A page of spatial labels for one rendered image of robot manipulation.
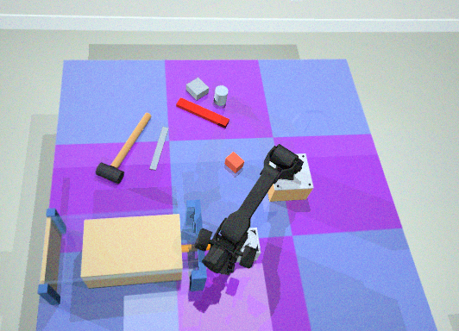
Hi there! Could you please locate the mallet with grey head and wooden handle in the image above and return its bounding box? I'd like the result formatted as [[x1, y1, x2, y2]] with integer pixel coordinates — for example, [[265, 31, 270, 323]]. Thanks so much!
[[95, 113, 152, 184]]

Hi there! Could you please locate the red flat bar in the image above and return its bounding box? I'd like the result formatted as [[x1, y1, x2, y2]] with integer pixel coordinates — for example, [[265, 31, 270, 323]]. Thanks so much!
[[176, 98, 230, 128]]

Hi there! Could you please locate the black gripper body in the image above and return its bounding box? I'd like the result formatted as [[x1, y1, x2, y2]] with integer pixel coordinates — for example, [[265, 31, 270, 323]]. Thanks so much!
[[194, 228, 256, 268]]

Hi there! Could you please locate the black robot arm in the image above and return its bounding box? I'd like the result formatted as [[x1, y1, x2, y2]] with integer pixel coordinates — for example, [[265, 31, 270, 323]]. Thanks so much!
[[202, 144, 304, 275]]

